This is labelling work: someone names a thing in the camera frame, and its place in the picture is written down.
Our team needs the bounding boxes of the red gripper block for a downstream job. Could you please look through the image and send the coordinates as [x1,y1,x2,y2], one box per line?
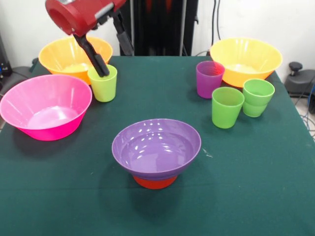
[45,0,135,78]

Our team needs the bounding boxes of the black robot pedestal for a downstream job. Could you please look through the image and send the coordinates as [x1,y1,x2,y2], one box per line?
[113,0,199,57]

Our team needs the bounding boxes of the purple plastic bowl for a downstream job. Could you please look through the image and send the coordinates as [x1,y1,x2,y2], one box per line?
[111,118,202,182]

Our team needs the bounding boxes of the small red plastic bowl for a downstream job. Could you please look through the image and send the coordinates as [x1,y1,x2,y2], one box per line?
[132,175,178,190]

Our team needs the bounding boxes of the purple plastic cup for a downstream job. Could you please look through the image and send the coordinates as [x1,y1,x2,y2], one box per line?
[196,60,225,99]

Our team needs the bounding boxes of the large pink plastic bowl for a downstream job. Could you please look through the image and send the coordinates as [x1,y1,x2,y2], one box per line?
[0,74,93,142]

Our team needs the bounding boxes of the black equipment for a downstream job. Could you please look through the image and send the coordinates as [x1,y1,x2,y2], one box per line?
[0,31,13,77]

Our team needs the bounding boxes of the grey round stand base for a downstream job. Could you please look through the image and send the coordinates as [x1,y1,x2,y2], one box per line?
[9,64,34,80]

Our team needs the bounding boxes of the dark green table cloth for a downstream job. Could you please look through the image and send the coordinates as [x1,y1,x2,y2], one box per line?
[0,56,315,236]

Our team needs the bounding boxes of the black knobbed stand base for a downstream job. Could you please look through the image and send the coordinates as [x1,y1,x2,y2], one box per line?
[285,61,315,98]

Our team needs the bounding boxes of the large orange plastic bowl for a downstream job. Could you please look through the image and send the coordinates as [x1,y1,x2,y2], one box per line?
[210,37,283,88]
[38,36,114,86]

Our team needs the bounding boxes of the green plastic cup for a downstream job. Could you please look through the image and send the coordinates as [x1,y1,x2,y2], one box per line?
[88,64,118,103]
[242,78,276,118]
[212,87,245,129]

